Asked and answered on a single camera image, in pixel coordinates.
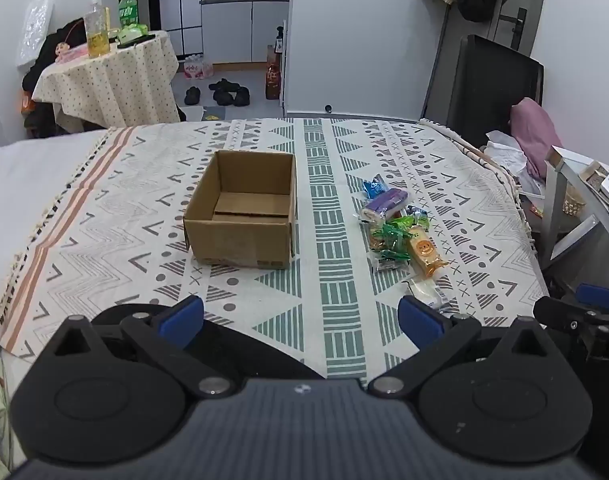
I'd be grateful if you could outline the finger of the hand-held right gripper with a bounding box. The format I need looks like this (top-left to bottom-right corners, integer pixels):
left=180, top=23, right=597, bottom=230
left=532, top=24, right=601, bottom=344
left=577, top=283, right=609, bottom=311
left=533, top=296, right=593, bottom=332

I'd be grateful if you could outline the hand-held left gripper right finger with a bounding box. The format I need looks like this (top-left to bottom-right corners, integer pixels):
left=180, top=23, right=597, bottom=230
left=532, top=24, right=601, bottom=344
left=369, top=295, right=558, bottom=401

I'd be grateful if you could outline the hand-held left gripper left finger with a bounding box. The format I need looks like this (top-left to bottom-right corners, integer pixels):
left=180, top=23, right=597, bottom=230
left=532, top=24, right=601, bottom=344
left=52, top=295, right=238, bottom=401

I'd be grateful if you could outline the orange cake packet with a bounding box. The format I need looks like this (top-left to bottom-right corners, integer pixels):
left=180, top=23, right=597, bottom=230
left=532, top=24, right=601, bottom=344
left=407, top=225, right=450, bottom=281

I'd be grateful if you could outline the brown cardboard box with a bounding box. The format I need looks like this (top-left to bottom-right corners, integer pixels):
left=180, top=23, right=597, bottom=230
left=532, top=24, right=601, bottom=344
left=183, top=150, right=298, bottom=270

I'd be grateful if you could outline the blue snack packet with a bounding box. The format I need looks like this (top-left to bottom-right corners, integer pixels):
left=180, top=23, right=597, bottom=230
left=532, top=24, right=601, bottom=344
left=362, top=175, right=390, bottom=200

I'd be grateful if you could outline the glass side table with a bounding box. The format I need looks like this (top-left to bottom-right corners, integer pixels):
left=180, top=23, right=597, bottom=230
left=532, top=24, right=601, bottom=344
left=539, top=145, right=609, bottom=271

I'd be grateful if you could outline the patterned fringed blanket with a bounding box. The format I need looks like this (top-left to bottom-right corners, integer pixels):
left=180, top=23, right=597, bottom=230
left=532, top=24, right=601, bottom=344
left=0, top=119, right=550, bottom=381

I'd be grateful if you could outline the white plastic bag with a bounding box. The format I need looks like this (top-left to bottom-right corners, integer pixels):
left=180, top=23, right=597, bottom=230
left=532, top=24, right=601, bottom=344
left=479, top=130, right=545, bottom=196

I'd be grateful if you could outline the pink pillow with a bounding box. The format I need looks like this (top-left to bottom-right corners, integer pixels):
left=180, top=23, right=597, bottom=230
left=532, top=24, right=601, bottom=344
left=509, top=97, right=565, bottom=181

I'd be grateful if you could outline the white bed sheet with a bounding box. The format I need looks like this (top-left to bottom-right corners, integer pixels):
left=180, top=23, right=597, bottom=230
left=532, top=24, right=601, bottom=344
left=0, top=129, right=110, bottom=321

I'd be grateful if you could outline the black chair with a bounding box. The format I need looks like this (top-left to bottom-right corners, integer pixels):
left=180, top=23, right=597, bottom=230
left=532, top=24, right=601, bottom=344
left=445, top=34, right=544, bottom=136

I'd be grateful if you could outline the round table with dotted tablecloth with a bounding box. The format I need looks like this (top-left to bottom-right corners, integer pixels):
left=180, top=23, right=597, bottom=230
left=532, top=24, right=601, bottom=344
left=32, top=30, right=180, bottom=128

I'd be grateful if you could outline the pink water bottle pack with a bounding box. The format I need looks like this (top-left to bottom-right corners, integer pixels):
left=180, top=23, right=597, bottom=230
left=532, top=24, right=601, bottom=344
left=183, top=54, right=214, bottom=81

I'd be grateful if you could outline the red brown drink bottle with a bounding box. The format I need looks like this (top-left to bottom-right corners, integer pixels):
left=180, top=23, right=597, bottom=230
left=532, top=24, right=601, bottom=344
left=264, top=45, right=282, bottom=101

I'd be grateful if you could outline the pink box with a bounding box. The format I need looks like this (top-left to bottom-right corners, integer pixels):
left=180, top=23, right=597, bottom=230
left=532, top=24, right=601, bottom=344
left=54, top=42, right=90, bottom=64

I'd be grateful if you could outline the white kitchen cabinet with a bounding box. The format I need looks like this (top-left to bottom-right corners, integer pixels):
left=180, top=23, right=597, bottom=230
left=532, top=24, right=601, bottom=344
left=200, top=0, right=290, bottom=65

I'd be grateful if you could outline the clear bottle with yellow liquid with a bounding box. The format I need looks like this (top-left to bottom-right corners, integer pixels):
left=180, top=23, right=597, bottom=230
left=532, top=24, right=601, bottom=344
left=83, top=0, right=111, bottom=58

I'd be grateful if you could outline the black clothes pile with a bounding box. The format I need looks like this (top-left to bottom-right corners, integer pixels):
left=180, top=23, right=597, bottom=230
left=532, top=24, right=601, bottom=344
left=22, top=17, right=88, bottom=138

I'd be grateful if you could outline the glass pane door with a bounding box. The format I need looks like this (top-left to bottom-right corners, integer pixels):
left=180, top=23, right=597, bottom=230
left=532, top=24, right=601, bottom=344
left=157, top=0, right=202, bottom=58

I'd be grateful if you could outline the green soda bottle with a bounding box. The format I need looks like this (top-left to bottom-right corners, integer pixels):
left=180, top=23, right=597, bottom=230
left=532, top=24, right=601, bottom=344
left=118, top=0, right=139, bottom=31

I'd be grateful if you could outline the bubble wrap sheet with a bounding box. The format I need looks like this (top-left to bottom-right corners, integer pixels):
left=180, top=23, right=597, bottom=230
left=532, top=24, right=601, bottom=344
left=15, top=0, right=54, bottom=67

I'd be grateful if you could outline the metal door handle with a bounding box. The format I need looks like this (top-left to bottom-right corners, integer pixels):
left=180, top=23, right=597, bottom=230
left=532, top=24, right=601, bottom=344
left=499, top=7, right=528, bottom=53

